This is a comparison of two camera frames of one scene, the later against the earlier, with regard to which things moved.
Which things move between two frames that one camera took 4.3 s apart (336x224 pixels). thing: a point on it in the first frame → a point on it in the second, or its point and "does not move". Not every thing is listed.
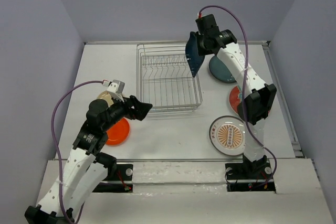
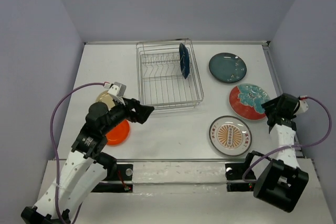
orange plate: [118, 132] does not move
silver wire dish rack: [165, 80] does not move
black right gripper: [202, 50] → [266, 108]
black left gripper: [140, 109] does not move
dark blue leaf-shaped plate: [194, 59] → [185, 58]
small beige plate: [106, 96] does not move
